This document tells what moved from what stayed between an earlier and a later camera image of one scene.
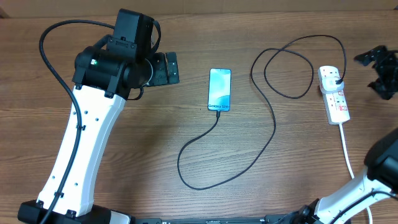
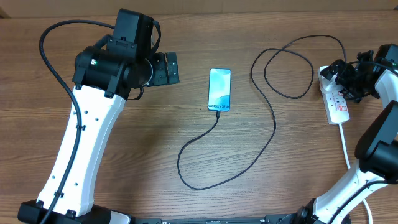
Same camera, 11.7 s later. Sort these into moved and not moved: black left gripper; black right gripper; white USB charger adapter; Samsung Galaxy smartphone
Moved: black right gripper
Not moved: Samsung Galaxy smartphone; white USB charger adapter; black left gripper
